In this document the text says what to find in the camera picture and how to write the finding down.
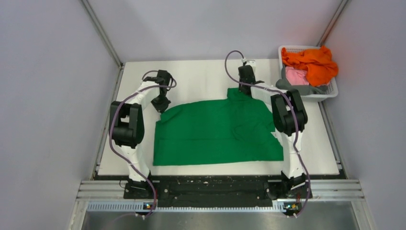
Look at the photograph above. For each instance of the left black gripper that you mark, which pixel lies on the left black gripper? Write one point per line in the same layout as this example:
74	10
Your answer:
162	107

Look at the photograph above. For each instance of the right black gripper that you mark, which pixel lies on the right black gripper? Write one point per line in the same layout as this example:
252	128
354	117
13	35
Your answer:
240	88

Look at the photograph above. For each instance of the green t shirt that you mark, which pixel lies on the green t shirt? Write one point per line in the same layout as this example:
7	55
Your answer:
238	128

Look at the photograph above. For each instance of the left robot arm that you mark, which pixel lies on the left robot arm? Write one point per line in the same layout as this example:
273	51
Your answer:
127	129

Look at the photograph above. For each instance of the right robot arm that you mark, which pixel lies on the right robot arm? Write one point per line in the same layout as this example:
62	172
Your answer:
289	117

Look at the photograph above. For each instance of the pink t shirt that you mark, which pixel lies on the pink t shirt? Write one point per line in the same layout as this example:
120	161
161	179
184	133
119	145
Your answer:
296	76

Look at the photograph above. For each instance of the grey t shirt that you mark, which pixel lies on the grey t shirt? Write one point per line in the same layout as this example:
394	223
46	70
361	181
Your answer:
283	84

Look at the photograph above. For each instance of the orange t shirt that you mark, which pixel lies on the orange t shirt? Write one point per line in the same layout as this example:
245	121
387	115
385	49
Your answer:
318	62

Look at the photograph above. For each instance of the white plastic basket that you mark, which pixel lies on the white plastic basket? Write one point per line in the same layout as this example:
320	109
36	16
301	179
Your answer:
332	90

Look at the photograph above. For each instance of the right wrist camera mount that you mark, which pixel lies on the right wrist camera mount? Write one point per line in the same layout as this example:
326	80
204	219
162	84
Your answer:
249	62

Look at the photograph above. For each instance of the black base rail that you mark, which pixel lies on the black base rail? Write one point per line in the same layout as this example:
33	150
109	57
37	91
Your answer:
215	191

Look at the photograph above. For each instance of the left aluminium frame post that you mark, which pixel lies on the left aluminium frame post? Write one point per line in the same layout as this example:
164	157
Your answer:
101	32

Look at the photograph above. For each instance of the aluminium frame post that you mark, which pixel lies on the aluminium frame post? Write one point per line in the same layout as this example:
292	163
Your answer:
101	32
334	19

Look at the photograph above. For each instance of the right aluminium frame post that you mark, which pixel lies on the right aluminium frame post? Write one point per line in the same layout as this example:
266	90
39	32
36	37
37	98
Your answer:
334	19

